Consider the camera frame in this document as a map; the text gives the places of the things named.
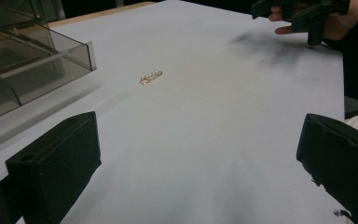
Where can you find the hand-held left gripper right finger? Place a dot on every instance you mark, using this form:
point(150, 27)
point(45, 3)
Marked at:
point(341, 161)

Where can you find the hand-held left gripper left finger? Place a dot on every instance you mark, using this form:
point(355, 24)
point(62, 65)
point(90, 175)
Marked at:
point(56, 161)

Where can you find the smoky clear acrylic drawer organizer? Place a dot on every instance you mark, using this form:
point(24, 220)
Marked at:
point(28, 62)

